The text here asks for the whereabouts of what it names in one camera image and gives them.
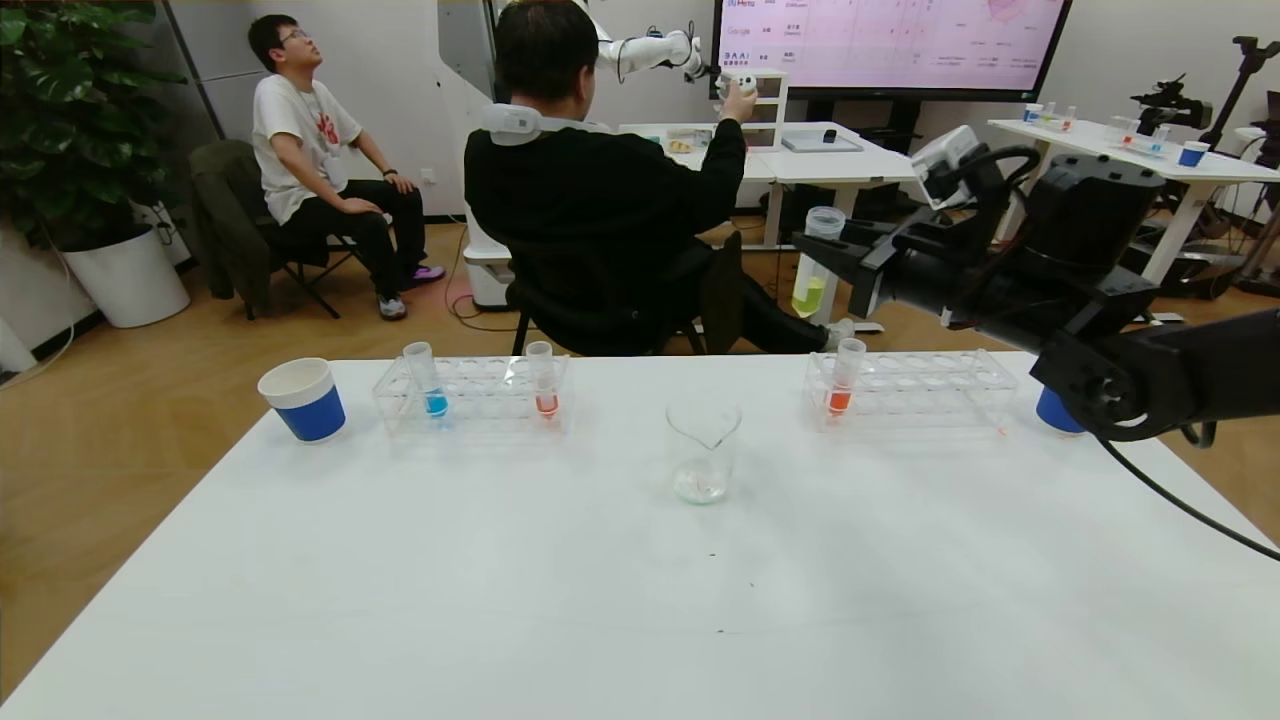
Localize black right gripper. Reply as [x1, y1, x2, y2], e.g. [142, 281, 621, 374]
[791, 206, 988, 320]

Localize test tube with yellow pigment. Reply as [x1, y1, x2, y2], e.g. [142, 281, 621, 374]
[792, 206, 847, 319]

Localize test tube with blue pigment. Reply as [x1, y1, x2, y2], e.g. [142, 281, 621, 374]
[402, 341, 450, 419]

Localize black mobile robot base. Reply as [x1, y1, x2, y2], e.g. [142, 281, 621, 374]
[1150, 235, 1246, 301]

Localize test tube with red pigment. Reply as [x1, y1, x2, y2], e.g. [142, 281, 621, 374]
[526, 341, 560, 419]
[826, 338, 867, 417]

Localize clear acrylic test tube rack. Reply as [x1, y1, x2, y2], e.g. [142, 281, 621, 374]
[372, 353, 573, 438]
[803, 348, 1020, 433]

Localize clear glass beaker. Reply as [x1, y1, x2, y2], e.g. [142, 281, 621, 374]
[666, 400, 743, 506]

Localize white standing desk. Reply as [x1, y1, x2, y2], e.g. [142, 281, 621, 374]
[617, 121, 944, 333]

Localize grey tablet with black puck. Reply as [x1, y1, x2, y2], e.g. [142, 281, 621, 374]
[781, 130, 864, 154]

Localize black display stand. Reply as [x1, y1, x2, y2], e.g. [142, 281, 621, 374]
[775, 98, 956, 244]

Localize black office chair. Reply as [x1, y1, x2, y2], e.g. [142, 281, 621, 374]
[505, 232, 746, 358]

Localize small white shelf rack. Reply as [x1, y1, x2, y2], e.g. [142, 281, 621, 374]
[720, 68, 789, 151]

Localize blue paper cup white rim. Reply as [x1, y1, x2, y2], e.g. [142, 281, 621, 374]
[257, 357, 347, 444]
[1036, 385, 1088, 436]

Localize person in black sweater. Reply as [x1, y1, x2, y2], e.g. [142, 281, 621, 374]
[463, 0, 856, 358]

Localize long white table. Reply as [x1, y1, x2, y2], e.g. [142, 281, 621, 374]
[988, 118, 1280, 326]

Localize white neck-worn headset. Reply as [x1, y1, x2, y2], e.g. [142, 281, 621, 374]
[483, 103, 616, 148]

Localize black tripod stand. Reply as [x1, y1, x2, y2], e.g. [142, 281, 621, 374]
[1200, 35, 1280, 151]

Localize white robot body column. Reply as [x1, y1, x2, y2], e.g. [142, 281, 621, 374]
[437, 0, 516, 309]

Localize black folding chair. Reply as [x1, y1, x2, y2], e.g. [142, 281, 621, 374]
[255, 205, 366, 321]

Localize person in white t-shirt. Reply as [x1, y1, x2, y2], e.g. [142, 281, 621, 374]
[247, 14, 448, 321]

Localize olive green jacket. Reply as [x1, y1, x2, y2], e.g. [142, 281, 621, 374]
[188, 140, 331, 319]

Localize white plant pot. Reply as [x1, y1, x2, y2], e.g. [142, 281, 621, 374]
[62, 225, 192, 330]

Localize large green potted plant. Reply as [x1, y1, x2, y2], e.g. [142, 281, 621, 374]
[0, 0, 189, 251]

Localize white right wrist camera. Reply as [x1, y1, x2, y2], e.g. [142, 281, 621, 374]
[910, 126, 986, 209]

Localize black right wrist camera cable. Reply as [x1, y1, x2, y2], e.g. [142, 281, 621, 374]
[955, 143, 1043, 216]

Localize large wall display screen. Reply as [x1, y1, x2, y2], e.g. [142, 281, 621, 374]
[712, 0, 1073, 102]

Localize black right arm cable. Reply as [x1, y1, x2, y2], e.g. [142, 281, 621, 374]
[1097, 430, 1280, 563]

